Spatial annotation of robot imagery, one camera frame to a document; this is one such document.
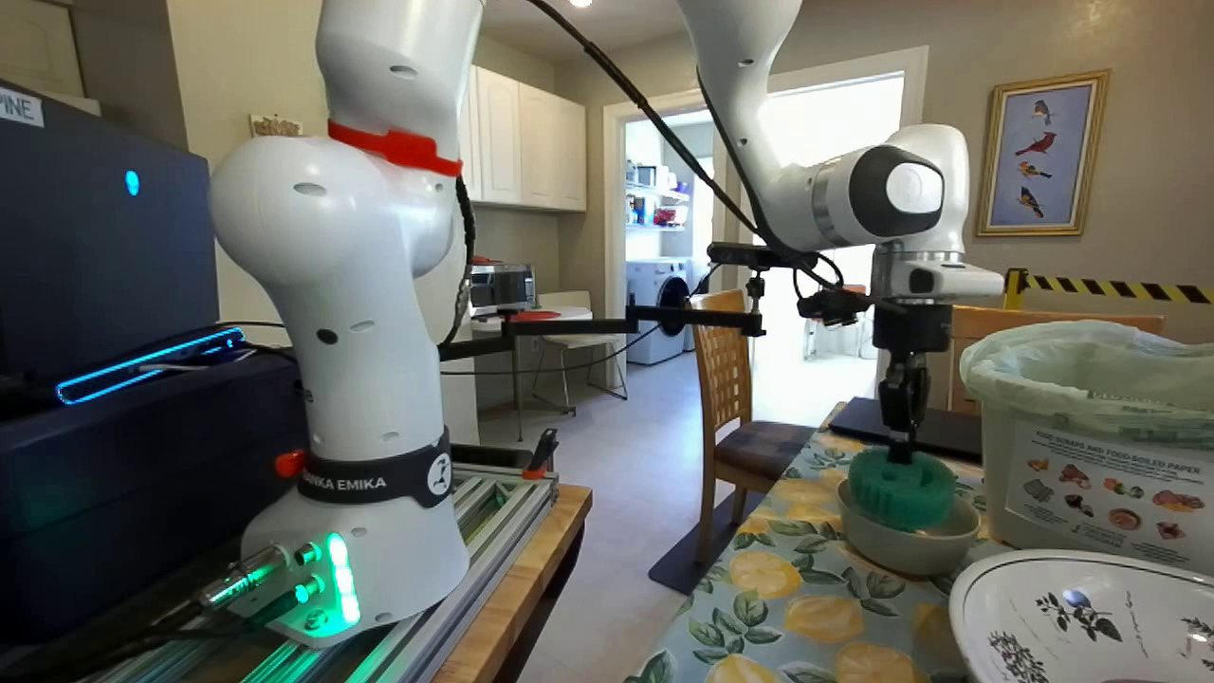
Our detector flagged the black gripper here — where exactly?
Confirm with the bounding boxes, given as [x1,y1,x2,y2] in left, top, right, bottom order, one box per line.
[870,296,955,462]

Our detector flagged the round green sponge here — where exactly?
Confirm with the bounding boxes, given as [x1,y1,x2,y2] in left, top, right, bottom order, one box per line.
[847,449,960,531]

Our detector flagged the black flat laptop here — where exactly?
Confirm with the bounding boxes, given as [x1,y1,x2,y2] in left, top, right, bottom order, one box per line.
[826,395,988,466]

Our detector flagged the small plain white bowl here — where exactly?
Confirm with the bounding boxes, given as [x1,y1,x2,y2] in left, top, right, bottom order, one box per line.
[835,484,988,581]

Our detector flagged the white compost bin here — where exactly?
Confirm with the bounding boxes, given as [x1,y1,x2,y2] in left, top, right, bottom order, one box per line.
[979,402,1214,581]

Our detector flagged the wooden lattice back chair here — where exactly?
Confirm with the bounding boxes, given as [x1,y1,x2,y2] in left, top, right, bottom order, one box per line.
[689,285,815,570]

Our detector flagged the green bin liner bag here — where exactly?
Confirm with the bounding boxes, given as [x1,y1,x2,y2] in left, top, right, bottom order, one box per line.
[955,315,1214,449]

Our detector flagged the lemon print tablecloth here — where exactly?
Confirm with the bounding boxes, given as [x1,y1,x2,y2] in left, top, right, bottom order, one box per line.
[624,427,1002,683]

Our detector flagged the yellow black striped bar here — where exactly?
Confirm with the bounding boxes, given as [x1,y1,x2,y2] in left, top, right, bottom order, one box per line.
[1002,264,1214,311]

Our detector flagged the large patterned white bowl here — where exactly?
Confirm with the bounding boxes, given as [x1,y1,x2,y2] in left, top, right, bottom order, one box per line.
[944,546,1214,683]

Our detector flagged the white washing machine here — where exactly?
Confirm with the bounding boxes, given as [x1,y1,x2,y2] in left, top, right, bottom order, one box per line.
[625,258,697,370]

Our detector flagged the framed bird picture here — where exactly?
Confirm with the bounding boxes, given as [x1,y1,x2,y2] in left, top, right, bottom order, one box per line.
[973,69,1116,241]

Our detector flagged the white side table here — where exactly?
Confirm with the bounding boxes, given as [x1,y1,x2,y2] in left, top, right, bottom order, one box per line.
[506,287,634,411]

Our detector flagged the red black clamp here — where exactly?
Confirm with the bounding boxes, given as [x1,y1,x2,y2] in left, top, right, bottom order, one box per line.
[519,423,565,484]

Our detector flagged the silver microwave oven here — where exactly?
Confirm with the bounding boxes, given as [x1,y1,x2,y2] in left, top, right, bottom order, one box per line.
[466,258,544,320]

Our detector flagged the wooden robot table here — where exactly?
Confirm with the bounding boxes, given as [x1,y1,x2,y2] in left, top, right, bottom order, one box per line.
[431,483,595,683]

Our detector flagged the orange knob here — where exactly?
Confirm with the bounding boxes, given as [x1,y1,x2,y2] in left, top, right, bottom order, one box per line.
[268,444,310,484]

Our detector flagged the black box with blue light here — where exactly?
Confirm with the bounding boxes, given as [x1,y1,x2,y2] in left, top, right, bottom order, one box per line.
[0,323,309,648]

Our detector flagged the black stereo camera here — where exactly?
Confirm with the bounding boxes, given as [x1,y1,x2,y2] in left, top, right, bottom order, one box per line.
[702,239,825,273]

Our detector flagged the aluminium rail base plate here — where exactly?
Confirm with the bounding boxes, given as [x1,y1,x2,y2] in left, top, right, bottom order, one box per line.
[89,457,562,683]

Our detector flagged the white wall cabinets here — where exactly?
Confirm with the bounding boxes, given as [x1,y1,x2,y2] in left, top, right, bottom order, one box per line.
[466,62,592,217]

